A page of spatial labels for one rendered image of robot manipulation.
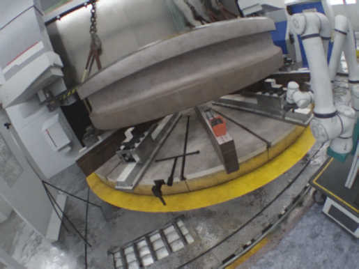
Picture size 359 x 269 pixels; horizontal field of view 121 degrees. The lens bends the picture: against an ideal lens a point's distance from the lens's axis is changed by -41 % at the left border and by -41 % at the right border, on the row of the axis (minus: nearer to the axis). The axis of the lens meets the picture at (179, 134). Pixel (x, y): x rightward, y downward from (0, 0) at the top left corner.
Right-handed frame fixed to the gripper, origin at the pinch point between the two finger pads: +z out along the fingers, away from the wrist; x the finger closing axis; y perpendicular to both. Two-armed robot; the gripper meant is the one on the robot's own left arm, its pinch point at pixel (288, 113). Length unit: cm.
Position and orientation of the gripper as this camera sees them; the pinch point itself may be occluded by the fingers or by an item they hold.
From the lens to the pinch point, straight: 160.6
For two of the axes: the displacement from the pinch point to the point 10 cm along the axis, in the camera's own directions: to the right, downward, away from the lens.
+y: -3.4, -6.7, 6.6
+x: -8.8, 4.8, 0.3
